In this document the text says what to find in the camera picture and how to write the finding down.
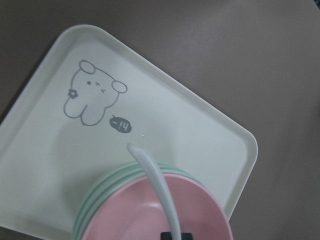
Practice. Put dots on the small pink bowl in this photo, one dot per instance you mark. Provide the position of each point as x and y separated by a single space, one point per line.
197 209

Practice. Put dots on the white rectangular tray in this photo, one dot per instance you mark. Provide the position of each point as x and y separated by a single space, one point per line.
49 159

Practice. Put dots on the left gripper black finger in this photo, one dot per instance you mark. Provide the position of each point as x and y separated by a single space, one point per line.
186 234

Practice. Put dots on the stack of green bowls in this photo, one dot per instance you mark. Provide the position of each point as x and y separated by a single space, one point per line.
100 195

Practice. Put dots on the white spoon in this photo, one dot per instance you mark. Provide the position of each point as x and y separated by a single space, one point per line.
157 179

